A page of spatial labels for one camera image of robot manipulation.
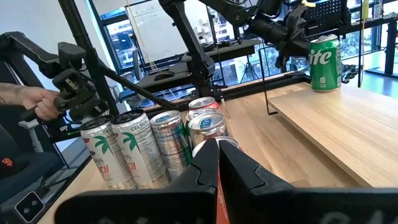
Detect large glass window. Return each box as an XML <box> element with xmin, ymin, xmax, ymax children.
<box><xmin>93</xmin><ymin>0</ymin><xmax>398</xmax><ymax>88</ymax></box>

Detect person's forearm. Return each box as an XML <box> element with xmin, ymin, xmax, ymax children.
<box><xmin>0</xmin><ymin>82</ymin><xmax>25</xmax><ymax>106</ymax></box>

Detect black computer mouse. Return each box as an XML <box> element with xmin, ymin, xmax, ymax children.
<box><xmin>154</xmin><ymin>70</ymin><xmax>175</xmax><ymax>81</ymax></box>

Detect yellow cable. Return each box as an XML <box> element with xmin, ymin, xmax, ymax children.
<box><xmin>359</xmin><ymin>0</ymin><xmax>371</xmax><ymax>90</ymax></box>

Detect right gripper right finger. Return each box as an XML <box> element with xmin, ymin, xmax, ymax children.
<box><xmin>219</xmin><ymin>140</ymin><xmax>398</xmax><ymax>224</ymax></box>

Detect white whiteboard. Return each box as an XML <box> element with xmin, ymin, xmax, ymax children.
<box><xmin>126</xmin><ymin>0</ymin><xmax>203</xmax><ymax>65</ymax></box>

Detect grey table-level camera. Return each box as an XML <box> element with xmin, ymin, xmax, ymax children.
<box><xmin>14</xmin><ymin>190</ymin><xmax>45</xmax><ymax>223</ymax></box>

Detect person's hand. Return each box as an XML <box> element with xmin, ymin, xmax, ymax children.
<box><xmin>18</xmin><ymin>86</ymin><xmax>62</xmax><ymax>122</ymax></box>

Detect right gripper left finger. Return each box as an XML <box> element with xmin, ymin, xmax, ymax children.
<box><xmin>54</xmin><ymin>138</ymin><xmax>220</xmax><ymax>224</ymax></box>

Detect black cap orange logo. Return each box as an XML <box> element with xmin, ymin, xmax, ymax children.
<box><xmin>0</xmin><ymin>124</ymin><xmax>24</xmax><ymax>180</ymax></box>

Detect black tripod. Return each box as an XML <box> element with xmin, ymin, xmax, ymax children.
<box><xmin>239</xmin><ymin>62</ymin><xmax>261</xmax><ymax>83</ymax></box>

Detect black background desk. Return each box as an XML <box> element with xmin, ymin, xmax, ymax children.
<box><xmin>136</xmin><ymin>39</ymin><xmax>264</xmax><ymax>93</ymax></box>

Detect black pegboard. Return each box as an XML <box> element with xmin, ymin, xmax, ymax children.
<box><xmin>303</xmin><ymin>0</ymin><xmax>349</xmax><ymax>37</ymax></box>

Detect blue office chair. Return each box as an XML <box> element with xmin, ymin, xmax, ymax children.
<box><xmin>118</xmin><ymin>88</ymin><xmax>147</xmax><ymax>108</ymax></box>

